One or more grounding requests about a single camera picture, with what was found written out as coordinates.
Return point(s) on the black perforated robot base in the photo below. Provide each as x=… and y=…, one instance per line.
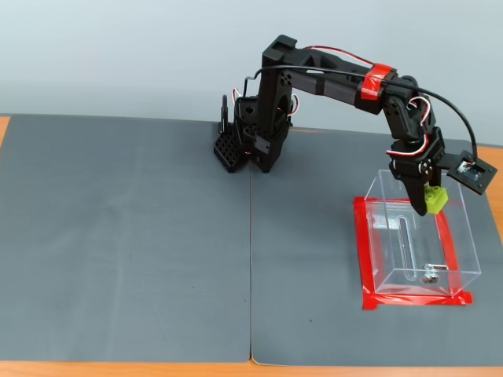
x=228, y=151

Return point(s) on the grey table mat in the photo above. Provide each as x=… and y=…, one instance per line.
x=118, y=275
x=314, y=255

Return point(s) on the silver metal box latch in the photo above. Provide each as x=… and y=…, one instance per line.
x=431, y=273

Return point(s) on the green lego block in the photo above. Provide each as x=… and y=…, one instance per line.
x=437, y=201

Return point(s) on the red tape strip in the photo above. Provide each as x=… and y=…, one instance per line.
x=389, y=200
x=416, y=301
x=363, y=251
x=448, y=243

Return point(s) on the black table clamp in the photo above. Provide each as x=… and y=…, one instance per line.
x=224, y=112

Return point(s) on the black square wrist camera module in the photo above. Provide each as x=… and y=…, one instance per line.
x=471, y=172

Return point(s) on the red tape band on arm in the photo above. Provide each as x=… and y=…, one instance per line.
x=375, y=80

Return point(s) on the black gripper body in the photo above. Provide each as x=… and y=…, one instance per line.
x=409, y=168

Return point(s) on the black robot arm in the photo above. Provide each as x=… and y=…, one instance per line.
x=271, y=102

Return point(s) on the transparent acrylic box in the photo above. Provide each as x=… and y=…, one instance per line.
x=422, y=251

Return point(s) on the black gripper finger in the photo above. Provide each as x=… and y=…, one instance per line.
x=435, y=178
x=418, y=192

